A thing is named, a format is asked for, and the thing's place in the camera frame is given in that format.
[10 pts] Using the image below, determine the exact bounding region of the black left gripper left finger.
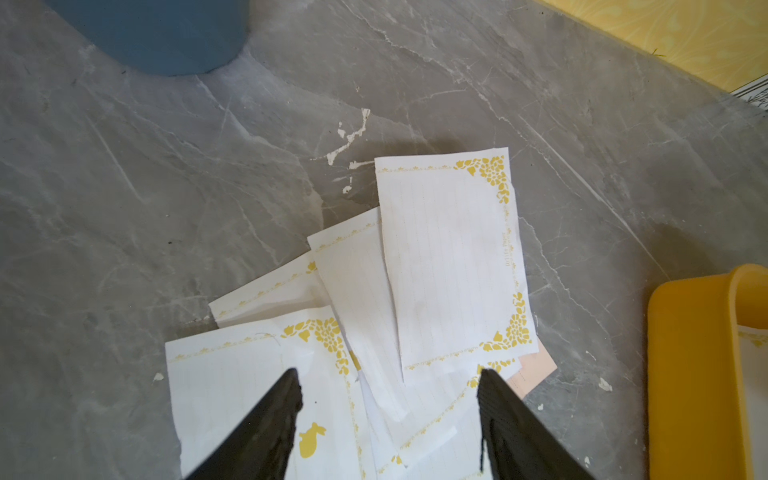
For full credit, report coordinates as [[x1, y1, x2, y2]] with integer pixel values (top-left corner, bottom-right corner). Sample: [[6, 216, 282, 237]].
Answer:
[[188, 368, 303, 480]]

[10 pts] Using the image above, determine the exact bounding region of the yellow plastic storage box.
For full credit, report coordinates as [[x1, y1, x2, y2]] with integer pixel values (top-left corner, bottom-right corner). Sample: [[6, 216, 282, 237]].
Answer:
[[647, 264, 767, 479]]

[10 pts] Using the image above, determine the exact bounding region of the stationery paper stack in box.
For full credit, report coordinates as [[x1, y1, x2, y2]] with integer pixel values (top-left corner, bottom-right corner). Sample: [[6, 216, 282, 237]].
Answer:
[[738, 326, 768, 479]]

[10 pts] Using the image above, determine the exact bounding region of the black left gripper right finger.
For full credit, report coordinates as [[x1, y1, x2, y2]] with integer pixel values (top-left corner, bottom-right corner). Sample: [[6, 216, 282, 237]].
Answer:
[[477, 369, 591, 479]]

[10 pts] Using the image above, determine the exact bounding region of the white yellow-flowered stationery sheet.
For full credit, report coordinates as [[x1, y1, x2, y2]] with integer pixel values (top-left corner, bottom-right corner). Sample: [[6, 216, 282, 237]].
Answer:
[[356, 359, 520, 479]]

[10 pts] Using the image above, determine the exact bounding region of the blue plant pot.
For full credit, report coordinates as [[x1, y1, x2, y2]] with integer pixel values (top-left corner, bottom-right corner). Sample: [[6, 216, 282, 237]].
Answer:
[[47, 0, 250, 76]]

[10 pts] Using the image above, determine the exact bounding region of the pink stationery sheet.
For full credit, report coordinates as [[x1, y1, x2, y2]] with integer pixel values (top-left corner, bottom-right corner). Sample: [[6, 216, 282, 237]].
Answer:
[[507, 341, 557, 399]]

